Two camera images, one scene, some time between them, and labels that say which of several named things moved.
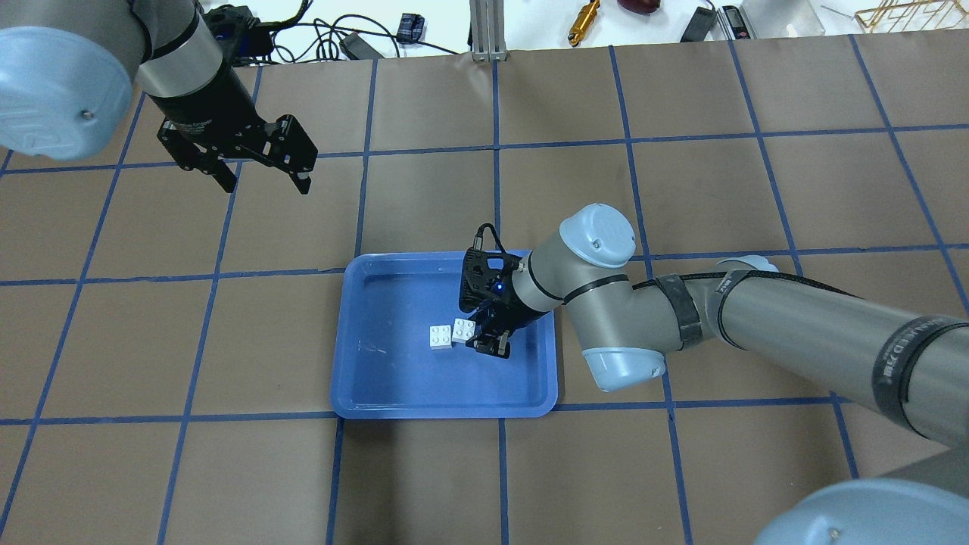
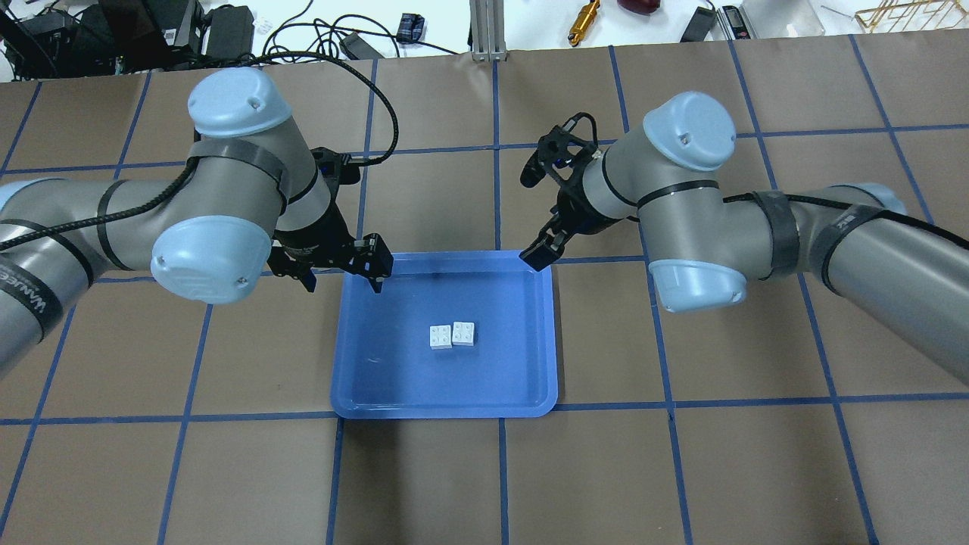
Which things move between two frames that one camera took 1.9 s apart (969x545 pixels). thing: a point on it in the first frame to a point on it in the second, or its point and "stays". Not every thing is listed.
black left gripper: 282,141 to 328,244
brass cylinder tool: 583,22 stays
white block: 463,330 stays
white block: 440,337 stays
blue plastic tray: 382,366 stays
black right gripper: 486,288 to 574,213
